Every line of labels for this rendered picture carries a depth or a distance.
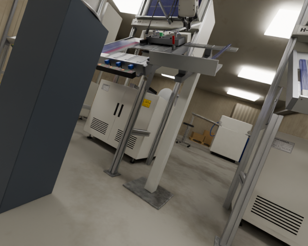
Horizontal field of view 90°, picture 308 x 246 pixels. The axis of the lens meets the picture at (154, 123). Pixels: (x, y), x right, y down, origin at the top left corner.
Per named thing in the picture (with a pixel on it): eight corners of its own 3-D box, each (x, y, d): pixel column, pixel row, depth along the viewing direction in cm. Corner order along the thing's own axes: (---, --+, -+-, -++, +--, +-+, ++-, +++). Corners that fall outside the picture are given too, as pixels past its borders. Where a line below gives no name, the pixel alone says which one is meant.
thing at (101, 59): (143, 75, 102) (142, 64, 97) (80, 60, 131) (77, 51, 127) (144, 74, 102) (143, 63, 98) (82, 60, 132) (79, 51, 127)
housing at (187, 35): (186, 51, 145) (187, 34, 136) (143, 45, 167) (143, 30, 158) (189, 49, 150) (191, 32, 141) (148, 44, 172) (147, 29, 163)
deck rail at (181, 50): (145, 75, 101) (144, 66, 97) (143, 75, 102) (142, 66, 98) (190, 49, 146) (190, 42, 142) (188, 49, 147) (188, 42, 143)
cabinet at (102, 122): (133, 166, 128) (159, 95, 126) (80, 135, 159) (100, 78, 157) (163, 159, 186) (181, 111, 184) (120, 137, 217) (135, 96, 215)
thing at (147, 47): (171, 58, 126) (171, 51, 122) (113, 49, 155) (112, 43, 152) (188, 49, 146) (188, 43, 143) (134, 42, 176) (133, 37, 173)
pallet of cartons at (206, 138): (212, 147, 800) (217, 134, 797) (214, 149, 706) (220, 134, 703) (188, 138, 838) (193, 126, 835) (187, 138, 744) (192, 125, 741)
